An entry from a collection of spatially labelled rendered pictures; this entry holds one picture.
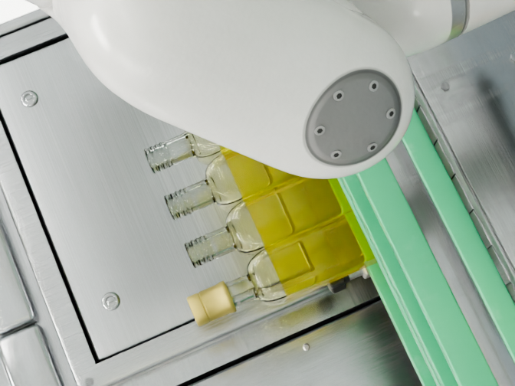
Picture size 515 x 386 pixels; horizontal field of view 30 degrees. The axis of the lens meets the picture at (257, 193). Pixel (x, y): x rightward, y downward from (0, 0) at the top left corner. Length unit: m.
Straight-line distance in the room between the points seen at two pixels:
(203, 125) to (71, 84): 0.77
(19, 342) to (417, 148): 0.53
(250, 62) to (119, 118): 0.76
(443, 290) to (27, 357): 0.52
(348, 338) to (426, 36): 0.64
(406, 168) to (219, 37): 0.50
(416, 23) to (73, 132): 0.70
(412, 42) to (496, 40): 0.36
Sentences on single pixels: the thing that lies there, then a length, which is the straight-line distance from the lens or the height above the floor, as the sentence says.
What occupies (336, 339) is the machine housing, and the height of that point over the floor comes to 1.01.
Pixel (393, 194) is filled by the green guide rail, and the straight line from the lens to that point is 0.92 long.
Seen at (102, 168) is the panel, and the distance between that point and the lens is 1.21.
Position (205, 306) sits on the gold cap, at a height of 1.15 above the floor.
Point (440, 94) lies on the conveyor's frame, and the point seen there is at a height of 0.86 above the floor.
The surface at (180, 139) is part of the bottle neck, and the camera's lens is 1.06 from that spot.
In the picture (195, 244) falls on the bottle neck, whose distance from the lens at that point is 1.03.
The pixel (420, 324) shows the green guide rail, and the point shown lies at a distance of 0.98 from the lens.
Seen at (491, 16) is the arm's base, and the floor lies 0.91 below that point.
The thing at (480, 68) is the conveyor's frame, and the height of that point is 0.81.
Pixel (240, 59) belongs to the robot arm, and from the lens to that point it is 0.47.
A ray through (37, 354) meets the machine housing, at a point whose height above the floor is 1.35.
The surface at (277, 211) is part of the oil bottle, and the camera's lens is 1.02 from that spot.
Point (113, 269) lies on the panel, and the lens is 1.18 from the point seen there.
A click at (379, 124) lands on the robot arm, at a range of 0.52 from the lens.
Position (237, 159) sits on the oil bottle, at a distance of 1.03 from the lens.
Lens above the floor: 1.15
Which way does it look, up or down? 6 degrees down
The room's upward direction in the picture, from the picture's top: 113 degrees counter-clockwise
